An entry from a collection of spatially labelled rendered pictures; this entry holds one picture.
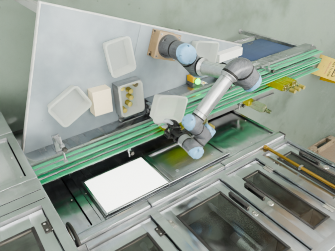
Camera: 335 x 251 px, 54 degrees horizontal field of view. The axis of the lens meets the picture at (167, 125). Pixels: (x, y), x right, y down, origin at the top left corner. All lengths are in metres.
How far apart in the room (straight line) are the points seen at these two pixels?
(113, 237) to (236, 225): 0.63
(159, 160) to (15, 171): 0.88
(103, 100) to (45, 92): 0.34
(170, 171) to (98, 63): 0.79
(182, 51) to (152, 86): 0.44
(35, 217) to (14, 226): 0.08
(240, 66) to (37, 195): 1.12
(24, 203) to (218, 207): 1.00
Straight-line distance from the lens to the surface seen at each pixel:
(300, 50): 3.26
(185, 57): 2.00
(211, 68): 1.99
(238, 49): 2.67
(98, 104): 2.07
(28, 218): 1.47
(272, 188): 2.07
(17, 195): 1.57
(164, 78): 2.36
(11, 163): 1.80
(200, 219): 1.84
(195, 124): 1.67
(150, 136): 2.23
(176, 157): 2.17
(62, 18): 1.94
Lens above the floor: 2.56
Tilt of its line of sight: 45 degrees down
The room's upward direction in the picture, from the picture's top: 126 degrees clockwise
